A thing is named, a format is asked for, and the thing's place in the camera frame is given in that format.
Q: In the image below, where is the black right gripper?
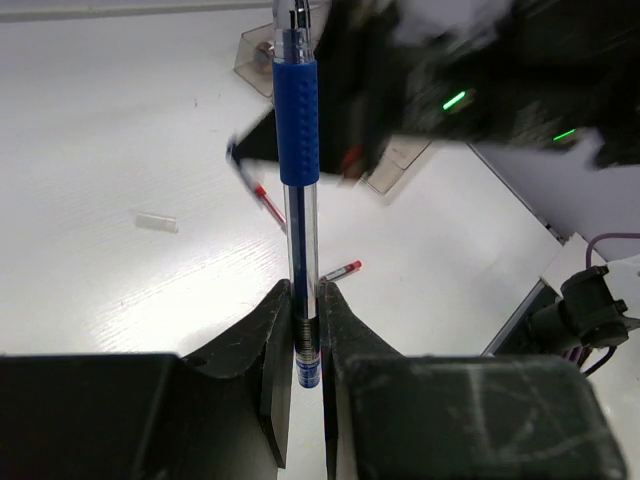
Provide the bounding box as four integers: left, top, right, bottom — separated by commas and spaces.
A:
234, 0, 640, 191

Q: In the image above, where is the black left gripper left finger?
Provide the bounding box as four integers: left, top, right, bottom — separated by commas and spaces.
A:
1, 280, 293, 479

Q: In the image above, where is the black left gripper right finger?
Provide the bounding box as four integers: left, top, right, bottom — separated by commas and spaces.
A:
319, 283, 628, 479

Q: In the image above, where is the red gel pen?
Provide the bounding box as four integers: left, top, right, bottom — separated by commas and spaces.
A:
320, 260, 362, 283

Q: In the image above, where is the dark blue ballpoint pen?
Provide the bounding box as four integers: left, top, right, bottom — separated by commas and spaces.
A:
272, 1, 321, 389

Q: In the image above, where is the red ballpoint pen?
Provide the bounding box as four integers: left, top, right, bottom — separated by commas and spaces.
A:
253, 182, 286, 231

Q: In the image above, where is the clear plastic organizer tray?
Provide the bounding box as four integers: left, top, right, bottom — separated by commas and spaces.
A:
228, 27, 431, 196

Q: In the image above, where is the clear pen cap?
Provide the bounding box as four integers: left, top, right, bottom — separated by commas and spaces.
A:
135, 213, 178, 234

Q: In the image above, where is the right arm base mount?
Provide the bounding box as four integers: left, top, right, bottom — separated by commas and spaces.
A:
484, 257, 639, 376

